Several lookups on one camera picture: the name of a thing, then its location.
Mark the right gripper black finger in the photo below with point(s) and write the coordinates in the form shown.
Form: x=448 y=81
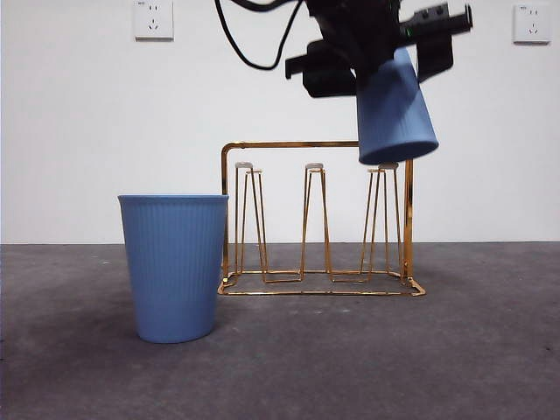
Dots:
x=330 y=81
x=434 y=57

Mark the blue ribbed plastic cup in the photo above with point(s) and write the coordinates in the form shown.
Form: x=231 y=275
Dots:
x=175 y=271
x=394 y=118

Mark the white wall socket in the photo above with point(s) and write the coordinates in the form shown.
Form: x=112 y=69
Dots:
x=154 y=21
x=531 y=24

